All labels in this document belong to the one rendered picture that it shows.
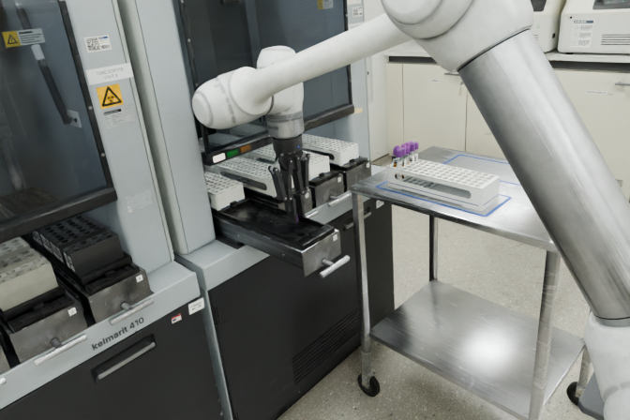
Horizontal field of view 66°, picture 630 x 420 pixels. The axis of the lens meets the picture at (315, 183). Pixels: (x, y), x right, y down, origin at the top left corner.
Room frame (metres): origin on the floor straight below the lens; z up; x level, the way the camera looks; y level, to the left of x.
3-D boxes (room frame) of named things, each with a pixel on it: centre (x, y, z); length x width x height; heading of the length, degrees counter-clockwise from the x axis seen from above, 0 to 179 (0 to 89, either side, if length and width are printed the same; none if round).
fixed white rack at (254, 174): (1.45, 0.19, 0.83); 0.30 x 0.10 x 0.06; 45
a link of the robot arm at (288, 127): (1.16, 0.06, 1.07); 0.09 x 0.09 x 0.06
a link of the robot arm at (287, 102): (1.15, 0.07, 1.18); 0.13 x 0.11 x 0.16; 136
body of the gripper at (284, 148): (1.16, 0.06, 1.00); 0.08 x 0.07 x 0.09; 135
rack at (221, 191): (1.39, 0.35, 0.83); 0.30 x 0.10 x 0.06; 45
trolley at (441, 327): (1.26, -0.48, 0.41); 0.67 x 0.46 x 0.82; 43
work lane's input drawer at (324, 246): (1.26, 0.22, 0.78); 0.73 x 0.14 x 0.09; 45
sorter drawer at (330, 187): (1.65, 0.18, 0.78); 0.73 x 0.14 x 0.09; 45
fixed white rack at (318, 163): (1.55, 0.08, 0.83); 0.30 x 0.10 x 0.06; 45
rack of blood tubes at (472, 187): (1.23, -0.35, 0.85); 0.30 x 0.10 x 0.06; 43
